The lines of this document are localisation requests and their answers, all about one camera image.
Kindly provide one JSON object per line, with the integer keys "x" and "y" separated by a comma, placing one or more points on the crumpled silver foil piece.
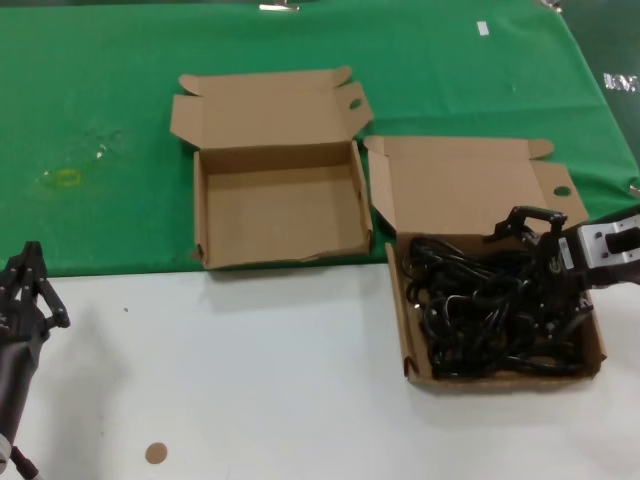
{"x": 620, "y": 82}

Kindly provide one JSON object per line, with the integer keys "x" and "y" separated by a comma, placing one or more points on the white tape scrap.
{"x": 99, "y": 155}

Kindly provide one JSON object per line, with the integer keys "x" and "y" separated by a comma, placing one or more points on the round cardboard disc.
{"x": 156, "y": 453}

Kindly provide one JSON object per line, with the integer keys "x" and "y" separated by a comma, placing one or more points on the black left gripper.
{"x": 20, "y": 322}

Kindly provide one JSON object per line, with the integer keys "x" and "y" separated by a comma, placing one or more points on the cardboard box with torn rim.
{"x": 280, "y": 210}

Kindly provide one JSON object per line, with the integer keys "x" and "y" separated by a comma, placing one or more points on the green tablecloth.
{"x": 100, "y": 75}

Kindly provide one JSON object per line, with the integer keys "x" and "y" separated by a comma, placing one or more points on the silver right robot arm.
{"x": 600, "y": 245}

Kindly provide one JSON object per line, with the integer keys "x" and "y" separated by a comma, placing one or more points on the white tape piece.
{"x": 482, "y": 28}

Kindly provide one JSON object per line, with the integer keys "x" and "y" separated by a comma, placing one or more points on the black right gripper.
{"x": 550, "y": 270}

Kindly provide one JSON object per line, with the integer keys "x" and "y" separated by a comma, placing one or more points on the open brown cardboard box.
{"x": 460, "y": 190}

